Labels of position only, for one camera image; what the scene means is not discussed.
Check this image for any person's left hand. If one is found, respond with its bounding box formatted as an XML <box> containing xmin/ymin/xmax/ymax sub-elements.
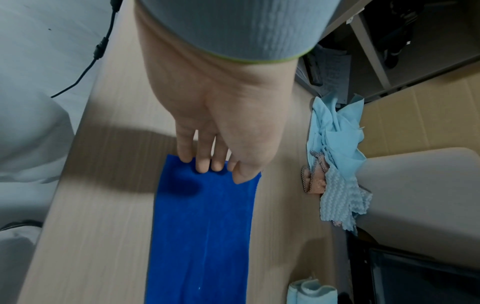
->
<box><xmin>144</xmin><ymin>59</ymin><xmax>300</xmax><ymax>185</ymax></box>

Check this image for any grey patterned cloth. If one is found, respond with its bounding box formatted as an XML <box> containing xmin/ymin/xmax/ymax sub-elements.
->
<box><xmin>300</xmin><ymin>150</ymin><xmax>328</xmax><ymax>194</ymax></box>

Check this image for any person's white clothing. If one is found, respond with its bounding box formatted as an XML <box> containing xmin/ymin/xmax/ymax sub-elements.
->
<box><xmin>0</xmin><ymin>0</ymin><xmax>115</xmax><ymax>304</ymax></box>

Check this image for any folded pale blue towel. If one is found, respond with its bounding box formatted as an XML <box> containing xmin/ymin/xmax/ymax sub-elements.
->
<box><xmin>286</xmin><ymin>276</ymin><xmax>339</xmax><ymax>304</ymax></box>

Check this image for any person's left forearm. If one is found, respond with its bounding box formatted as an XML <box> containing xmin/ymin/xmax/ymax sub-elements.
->
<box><xmin>133</xmin><ymin>0</ymin><xmax>340</xmax><ymax>72</ymax></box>

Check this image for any pink cloth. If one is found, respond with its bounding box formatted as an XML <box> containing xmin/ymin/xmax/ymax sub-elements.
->
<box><xmin>305</xmin><ymin>164</ymin><xmax>328</xmax><ymax>196</ymax></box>

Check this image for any black tray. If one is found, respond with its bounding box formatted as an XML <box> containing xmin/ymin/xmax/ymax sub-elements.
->
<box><xmin>345</xmin><ymin>228</ymin><xmax>480</xmax><ymax>304</ymax></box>

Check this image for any wavy textured light blue cloth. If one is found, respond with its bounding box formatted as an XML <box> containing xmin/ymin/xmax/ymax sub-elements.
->
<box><xmin>319</xmin><ymin>164</ymin><xmax>374</xmax><ymax>236</ymax></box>

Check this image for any smooth light blue cloth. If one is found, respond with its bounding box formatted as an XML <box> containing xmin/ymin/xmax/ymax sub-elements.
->
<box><xmin>306</xmin><ymin>93</ymin><xmax>370</xmax><ymax>182</ymax></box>

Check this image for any cardboard box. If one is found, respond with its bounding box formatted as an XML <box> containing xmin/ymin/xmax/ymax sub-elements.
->
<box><xmin>358</xmin><ymin>64</ymin><xmax>480</xmax><ymax>159</ymax></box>

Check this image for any black cable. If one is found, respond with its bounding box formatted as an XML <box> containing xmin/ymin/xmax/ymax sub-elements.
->
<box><xmin>50</xmin><ymin>0</ymin><xmax>122</xmax><ymax>99</ymax></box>

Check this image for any white shelf frame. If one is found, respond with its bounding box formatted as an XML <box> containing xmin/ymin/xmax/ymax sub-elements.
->
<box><xmin>346</xmin><ymin>0</ymin><xmax>480</xmax><ymax>100</ymax></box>

